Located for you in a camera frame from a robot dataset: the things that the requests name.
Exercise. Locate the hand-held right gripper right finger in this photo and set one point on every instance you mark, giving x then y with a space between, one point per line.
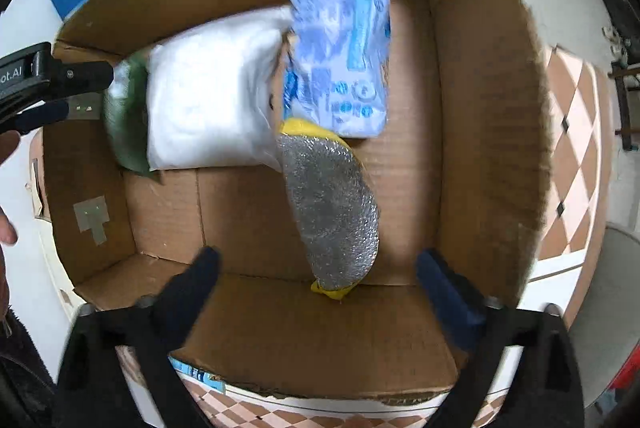
445 293

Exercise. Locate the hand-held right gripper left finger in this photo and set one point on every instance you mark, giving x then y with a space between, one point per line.
202 275

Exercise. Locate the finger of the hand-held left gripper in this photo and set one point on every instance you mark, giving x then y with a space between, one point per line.
80 77
50 112

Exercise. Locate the green soft pack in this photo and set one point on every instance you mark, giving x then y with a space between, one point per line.
125 128

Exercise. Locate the brown cardboard box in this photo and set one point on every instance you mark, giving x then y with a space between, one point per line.
310 318

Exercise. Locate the white plastic-wrapped soft pack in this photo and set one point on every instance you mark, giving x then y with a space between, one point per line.
210 98

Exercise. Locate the person's left hand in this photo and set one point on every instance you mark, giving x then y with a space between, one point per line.
7 228

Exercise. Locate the silver and yellow scouring sponge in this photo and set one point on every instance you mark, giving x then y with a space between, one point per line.
327 213

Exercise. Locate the red object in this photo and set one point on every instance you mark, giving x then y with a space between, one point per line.
631 375

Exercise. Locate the blue printed wipes packet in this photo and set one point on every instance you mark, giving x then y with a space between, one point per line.
340 63

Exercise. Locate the dark wooden chair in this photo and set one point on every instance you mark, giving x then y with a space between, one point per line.
626 98

